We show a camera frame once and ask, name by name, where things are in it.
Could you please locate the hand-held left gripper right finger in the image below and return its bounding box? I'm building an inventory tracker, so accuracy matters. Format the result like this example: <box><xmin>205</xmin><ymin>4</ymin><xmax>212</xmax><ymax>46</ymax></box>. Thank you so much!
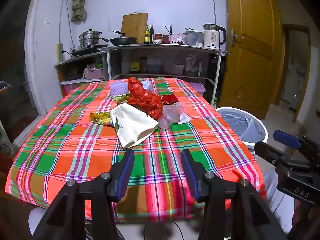
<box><xmin>180</xmin><ymin>149</ymin><xmax>288</xmax><ymax>240</ymax></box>

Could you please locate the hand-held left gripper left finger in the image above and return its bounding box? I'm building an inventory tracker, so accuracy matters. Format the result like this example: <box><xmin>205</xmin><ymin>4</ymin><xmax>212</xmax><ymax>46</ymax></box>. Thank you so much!
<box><xmin>31</xmin><ymin>149</ymin><xmax>135</xmax><ymax>240</ymax></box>

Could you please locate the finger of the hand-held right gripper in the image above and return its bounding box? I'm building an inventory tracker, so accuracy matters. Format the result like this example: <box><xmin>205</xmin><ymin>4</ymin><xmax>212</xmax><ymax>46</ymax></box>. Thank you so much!
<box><xmin>254</xmin><ymin>141</ymin><xmax>313</xmax><ymax>174</ymax></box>
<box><xmin>273</xmin><ymin>130</ymin><xmax>320</xmax><ymax>162</ymax></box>

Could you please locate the white trash bin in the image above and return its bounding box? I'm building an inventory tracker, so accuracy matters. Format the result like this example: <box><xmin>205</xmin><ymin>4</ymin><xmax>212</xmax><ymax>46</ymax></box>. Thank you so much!
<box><xmin>215</xmin><ymin>107</ymin><xmax>269</xmax><ymax>153</ymax></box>

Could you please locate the white paper bag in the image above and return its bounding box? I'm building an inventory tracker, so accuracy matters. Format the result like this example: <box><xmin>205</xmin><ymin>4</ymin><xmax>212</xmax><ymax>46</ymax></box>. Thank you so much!
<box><xmin>110</xmin><ymin>104</ymin><xmax>160</xmax><ymax>148</ymax></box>

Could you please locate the golden yellow snack wrapper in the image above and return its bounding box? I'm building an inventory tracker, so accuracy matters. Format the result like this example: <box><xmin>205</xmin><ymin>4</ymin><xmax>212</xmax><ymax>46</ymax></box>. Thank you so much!
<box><xmin>89</xmin><ymin>112</ymin><xmax>112</xmax><ymax>126</ymax></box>

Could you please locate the clear plastic cup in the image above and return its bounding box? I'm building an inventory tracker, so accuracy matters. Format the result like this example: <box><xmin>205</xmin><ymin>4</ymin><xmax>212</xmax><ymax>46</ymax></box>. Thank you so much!
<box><xmin>174</xmin><ymin>102</ymin><xmax>187</xmax><ymax>116</ymax></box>
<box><xmin>158</xmin><ymin>105</ymin><xmax>181</xmax><ymax>131</ymax></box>

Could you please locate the yellow snack packet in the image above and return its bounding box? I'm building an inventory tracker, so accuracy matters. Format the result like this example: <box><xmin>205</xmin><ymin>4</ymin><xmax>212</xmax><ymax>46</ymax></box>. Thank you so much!
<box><xmin>113</xmin><ymin>94</ymin><xmax>131</xmax><ymax>105</ymax></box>

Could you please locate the red plastic bag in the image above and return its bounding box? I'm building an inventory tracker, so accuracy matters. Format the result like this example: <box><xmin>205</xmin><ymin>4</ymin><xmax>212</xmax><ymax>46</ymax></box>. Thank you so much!
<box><xmin>127</xmin><ymin>77</ymin><xmax>164</xmax><ymax>120</ymax></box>

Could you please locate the white garment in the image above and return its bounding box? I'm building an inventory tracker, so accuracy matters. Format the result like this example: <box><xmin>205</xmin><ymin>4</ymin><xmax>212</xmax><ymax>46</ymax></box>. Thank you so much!
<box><xmin>262</xmin><ymin>167</ymin><xmax>299</xmax><ymax>234</ymax></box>

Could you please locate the clear plastic bin liner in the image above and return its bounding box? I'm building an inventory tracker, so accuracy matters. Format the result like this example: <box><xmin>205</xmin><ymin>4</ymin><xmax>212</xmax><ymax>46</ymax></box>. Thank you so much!
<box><xmin>219</xmin><ymin>109</ymin><xmax>265</xmax><ymax>143</ymax></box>

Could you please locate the plaid tablecloth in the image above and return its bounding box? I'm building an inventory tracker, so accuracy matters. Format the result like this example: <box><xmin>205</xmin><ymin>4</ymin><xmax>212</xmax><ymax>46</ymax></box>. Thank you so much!
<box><xmin>5</xmin><ymin>77</ymin><xmax>266</xmax><ymax>223</ymax></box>

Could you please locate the red wrapper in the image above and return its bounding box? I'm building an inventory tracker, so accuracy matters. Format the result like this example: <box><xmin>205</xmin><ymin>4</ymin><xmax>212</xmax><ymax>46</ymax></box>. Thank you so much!
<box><xmin>160</xmin><ymin>94</ymin><xmax>179</xmax><ymax>105</ymax></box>

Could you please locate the purple lidded storage box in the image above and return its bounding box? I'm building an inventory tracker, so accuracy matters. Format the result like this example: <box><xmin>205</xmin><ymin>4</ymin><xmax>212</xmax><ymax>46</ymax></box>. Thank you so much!
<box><xmin>188</xmin><ymin>82</ymin><xmax>206</xmax><ymax>97</ymax></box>

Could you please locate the yellow wooden door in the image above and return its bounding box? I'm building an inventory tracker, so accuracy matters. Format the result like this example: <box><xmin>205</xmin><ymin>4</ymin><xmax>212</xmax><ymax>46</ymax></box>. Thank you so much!
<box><xmin>219</xmin><ymin>0</ymin><xmax>282</xmax><ymax>121</ymax></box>

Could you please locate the pink plastic basket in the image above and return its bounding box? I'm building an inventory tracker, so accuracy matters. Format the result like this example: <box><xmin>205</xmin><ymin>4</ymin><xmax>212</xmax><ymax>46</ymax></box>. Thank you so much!
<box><xmin>83</xmin><ymin>67</ymin><xmax>105</xmax><ymax>81</ymax></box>

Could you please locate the pink shelf basket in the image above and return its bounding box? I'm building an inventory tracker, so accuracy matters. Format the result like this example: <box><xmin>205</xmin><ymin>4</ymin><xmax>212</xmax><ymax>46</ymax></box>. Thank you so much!
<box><xmin>163</xmin><ymin>64</ymin><xmax>185</xmax><ymax>76</ymax></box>

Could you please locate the bundle of plastic bags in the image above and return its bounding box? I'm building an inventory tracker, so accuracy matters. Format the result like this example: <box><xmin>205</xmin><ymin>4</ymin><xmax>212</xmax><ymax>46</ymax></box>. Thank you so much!
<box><xmin>184</xmin><ymin>53</ymin><xmax>203</xmax><ymax>77</ymax></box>

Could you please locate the low side shelf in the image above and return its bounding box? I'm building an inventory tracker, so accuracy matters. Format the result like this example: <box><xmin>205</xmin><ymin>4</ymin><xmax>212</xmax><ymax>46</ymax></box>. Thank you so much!
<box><xmin>53</xmin><ymin>51</ymin><xmax>110</xmax><ymax>98</ymax></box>

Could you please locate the white electric kettle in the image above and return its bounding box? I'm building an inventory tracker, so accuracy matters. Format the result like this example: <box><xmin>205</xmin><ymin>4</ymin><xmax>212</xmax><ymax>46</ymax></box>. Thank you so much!
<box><xmin>202</xmin><ymin>23</ymin><xmax>227</xmax><ymax>50</ymax></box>

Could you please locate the black induction cooker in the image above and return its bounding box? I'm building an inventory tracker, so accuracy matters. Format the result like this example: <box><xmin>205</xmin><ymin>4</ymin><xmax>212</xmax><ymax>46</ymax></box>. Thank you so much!
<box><xmin>69</xmin><ymin>44</ymin><xmax>102</xmax><ymax>57</ymax></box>

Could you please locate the metal kitchen shelf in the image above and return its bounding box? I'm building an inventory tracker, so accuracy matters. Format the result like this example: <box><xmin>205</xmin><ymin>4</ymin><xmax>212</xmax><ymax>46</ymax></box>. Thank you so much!
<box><xmin>98</xmin><ymin>43</ymin><xmax>230</xmax><ymax>108</ymax></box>

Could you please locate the black frying pan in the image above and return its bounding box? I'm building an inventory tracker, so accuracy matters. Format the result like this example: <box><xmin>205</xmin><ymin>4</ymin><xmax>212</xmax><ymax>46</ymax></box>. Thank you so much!
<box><xmin>109</xmin><ymin>31</ymin><xmax>138</xmax><ymax>46</ymax></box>

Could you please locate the clear plastic container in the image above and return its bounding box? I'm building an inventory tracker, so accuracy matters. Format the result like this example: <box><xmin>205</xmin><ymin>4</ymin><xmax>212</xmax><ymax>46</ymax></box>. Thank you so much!
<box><xmin>184</xmin><ymin>29</ymin><xmax>205</xmax><ymax>47</ymax></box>

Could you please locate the pink utensil box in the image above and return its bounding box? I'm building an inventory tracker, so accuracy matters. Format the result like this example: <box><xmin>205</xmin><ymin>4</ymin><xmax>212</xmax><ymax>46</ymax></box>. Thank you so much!
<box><xmin>164</xmin><ymin>23</ymin><xmax>186</xmax><ymax>45</ymax></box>

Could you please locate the steel steamer pot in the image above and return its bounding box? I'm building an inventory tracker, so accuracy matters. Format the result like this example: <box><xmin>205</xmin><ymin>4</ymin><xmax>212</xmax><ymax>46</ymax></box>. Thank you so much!
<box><xmin>79</xmin><ymin>29</ymin><xmax>110</xmax><ymax>48</ymax></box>

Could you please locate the wooden cutting board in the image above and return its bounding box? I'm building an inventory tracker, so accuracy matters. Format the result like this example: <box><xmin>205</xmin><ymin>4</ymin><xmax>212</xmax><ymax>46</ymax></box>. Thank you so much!
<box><xmin>121</xmin><ymin>12</ymin><xmax>148</xmax><ymax>44</ymax></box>

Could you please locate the olive hanging cloth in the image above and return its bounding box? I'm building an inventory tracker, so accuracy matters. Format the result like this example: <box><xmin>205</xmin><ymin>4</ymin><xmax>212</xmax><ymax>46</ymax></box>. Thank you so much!
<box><xmin>70</xmin><ymin>0</ymin><xmax>88</xmax><ymax>22</ymax></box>

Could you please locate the black cable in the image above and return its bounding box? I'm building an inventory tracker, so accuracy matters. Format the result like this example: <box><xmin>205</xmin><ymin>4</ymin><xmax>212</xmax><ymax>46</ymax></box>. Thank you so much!
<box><xmin>143</xmin><ymin>220</ymin><xmax>186</xmax><ymax>240</ymax></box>

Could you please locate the metal door handle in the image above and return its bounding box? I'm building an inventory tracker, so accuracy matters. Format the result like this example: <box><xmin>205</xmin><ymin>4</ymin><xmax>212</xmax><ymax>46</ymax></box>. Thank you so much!
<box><xmin>230</xmin><ymin>28</ymin><xmax>244</xmax><ymax>47</ymax></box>

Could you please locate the kettle power cable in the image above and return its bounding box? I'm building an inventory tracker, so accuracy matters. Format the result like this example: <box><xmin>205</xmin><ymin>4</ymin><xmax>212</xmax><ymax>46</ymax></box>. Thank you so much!
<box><xmin>211</xmin><ymin>0</ymin><xmax>217</xmax><ymax>26</ymax></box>

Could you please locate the white wall cable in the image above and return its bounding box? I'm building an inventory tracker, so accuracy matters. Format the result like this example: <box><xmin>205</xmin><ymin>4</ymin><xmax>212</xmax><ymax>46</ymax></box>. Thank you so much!
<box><xmin>58</xmin><ymin>0</ymin><xmax>76</xmax><ymax>46</ymax></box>

